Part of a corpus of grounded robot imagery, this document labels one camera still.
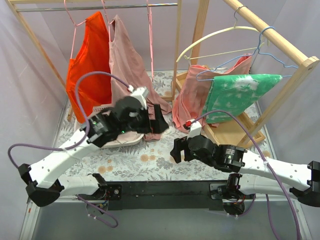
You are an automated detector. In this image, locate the dusty pink t shirt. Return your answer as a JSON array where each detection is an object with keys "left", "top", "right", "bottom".
[{"left": 107, "top": 14, "right": 173, "bottom": 142}]

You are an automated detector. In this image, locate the pink wire hanger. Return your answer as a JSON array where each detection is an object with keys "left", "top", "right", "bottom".
[{"left": 101, "top": 0, "right": 115, "bottom": 43}]

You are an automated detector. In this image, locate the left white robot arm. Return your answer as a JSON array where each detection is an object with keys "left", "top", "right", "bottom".
[{"left": 18, "top": 96, "right": 169, "bottom": 207}]

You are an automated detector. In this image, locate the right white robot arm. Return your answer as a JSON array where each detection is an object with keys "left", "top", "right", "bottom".
[{"left": 170, "top": 135, "right": 320, "bottom": 207}]

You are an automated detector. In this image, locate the salmon pink shirt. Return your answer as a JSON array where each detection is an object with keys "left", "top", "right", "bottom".
[{"left": 172, "top": 55, "right": 252, "bottom": 133}]

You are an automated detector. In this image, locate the green tie dye shirt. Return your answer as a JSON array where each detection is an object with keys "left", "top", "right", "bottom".
[{"left": 202, "top": 74, "right": 283, "bottom": 124}]

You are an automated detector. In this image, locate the orange t shirt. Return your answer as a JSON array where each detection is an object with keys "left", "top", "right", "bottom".
[{"left": 66, "top": 11, "right": 112, "bottom": 124}]

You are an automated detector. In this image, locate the pink hanger seen edge on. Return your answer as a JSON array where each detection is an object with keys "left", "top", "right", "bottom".
[{"left": 146, "top": 0, "right": 154, "bottom": 81}]

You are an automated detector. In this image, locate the pink hanger holding orange shirt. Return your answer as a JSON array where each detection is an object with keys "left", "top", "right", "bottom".
[{"left": 63, "top": 0, "right": 86, "bottom": 59}]

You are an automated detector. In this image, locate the cream plastic hanger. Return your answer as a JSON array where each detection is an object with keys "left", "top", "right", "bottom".
[{"left": 176, "top": 5, "right": 259, "bottom": 64}]

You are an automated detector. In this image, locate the white plastic laundry basket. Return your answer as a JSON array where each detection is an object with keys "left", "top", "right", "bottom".
[{"left": 90, "top": 104, "right": 144, "bottom": 149}]

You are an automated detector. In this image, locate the pale pink cloth in basket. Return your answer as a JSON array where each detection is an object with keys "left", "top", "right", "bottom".
[{"left": 107, "top": 131, "right": 143, "bottom": 146}]

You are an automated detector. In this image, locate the floral table mat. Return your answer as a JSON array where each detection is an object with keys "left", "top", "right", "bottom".
[{"left": 47, "top": 70, "right": 272, "bottom": 182}]

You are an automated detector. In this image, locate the black base bar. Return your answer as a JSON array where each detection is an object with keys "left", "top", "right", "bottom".
[{"left": 99, "top": 180, "right": 241, "bottom": 211}]

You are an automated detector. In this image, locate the right wooden clothes rack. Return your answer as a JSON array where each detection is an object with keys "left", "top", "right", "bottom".
[{"left": 174, "top": 0, "right": 320, "bottom": 150}]

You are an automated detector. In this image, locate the wooden clothes rack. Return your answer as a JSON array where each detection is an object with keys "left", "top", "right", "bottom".
[
  {"left": 4, "top": 0, "right": 183, "bottom": 120},
  {"left": 174, "top": 0, "right": 320, "bottom": 150}
]

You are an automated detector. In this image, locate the left wooden clothes rack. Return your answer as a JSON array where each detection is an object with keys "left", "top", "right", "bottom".
[{"left": 4, "top": 0, "right": 183, "bottom": 120}]

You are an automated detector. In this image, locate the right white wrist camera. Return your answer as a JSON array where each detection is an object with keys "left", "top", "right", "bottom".
[{"left": 183, "top": 119, "right": 202, "bottom": 138}]

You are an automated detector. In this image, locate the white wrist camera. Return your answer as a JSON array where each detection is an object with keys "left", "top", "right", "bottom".
[
  {"left": 127, "top": 85, "right": 149, "bottom": 110},
  {"left": 183, "top": 119, "right": 202, "bottom": 138}
]

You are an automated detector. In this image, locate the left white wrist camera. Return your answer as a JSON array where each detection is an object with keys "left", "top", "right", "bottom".
[{"left": 127, "top": 85, "right": 149, "bottom": 110}]

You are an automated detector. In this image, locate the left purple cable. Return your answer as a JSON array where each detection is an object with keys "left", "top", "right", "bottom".
[{"left": 7, "top": 71, "right": 137, "bottom": 228}]

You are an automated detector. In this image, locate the blue wire hanger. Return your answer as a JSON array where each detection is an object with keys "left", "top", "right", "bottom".
[{"left": 195, "top": 26, "right": 298, "bottom": 82}]

